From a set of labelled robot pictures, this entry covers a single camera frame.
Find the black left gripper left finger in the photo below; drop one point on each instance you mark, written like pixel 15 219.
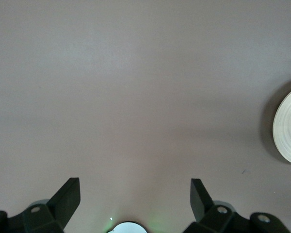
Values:
pixel 63 206

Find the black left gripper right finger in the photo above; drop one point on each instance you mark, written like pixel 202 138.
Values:
pixel 203 208

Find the round wooden plate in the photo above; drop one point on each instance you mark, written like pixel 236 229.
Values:
pixel 289 126

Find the brown table cover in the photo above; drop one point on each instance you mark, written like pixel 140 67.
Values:
pixel 135 97

